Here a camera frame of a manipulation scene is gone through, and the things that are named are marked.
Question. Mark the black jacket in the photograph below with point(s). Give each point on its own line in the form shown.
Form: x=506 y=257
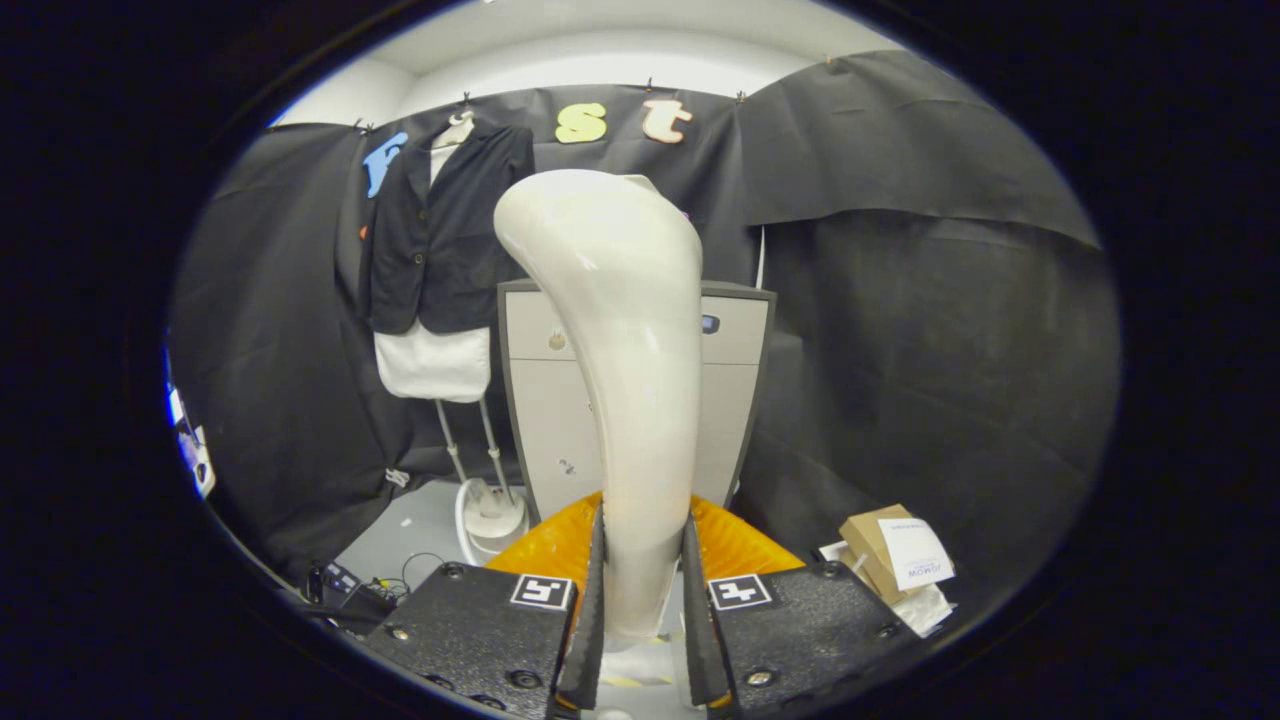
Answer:
x=460 y=250

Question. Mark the blue white printed board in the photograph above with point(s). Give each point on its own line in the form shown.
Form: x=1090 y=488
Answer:
x=200 y=465

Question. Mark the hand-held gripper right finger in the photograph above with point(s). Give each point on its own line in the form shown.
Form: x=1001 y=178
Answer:
x=800 y=630

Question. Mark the white plastic bag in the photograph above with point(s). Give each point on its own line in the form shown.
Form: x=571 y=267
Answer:
x=925 y=610

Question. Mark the black backdrop cloth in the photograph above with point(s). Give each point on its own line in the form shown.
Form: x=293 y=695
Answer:
x=950 y=350

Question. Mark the grey cabinet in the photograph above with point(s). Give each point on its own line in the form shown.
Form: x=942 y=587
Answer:
x=735 y=400

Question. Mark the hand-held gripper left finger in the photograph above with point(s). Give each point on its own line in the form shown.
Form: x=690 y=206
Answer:
x=480 y=630

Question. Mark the cardboard box with paper label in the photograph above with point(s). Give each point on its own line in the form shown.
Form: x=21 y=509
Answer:
x=865 y=545

